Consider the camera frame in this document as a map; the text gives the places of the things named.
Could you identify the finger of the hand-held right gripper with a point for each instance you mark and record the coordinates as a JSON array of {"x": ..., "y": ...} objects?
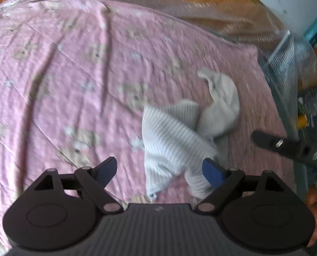
[{"x": 270, "y": 141}]

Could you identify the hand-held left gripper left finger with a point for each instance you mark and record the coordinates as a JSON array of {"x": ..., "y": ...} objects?
[{"x": 106, "y": 170}]

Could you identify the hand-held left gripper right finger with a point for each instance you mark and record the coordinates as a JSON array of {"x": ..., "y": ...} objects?
[{"x": 211, "y": 174}]

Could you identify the grey striped garment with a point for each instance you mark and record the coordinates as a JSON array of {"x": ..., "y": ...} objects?
[{"x": 169, "y": 144}]

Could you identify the yellow item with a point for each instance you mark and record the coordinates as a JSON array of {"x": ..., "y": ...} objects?
[{"x": 302, "y": 120}]

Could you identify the pink bear print blanket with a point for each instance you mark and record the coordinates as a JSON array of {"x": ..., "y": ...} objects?
[{"x": 68, "y": 85}]

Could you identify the clear bubble wrap sheet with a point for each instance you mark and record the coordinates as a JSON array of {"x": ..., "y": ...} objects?
[{"x": 227, "y": 13}]

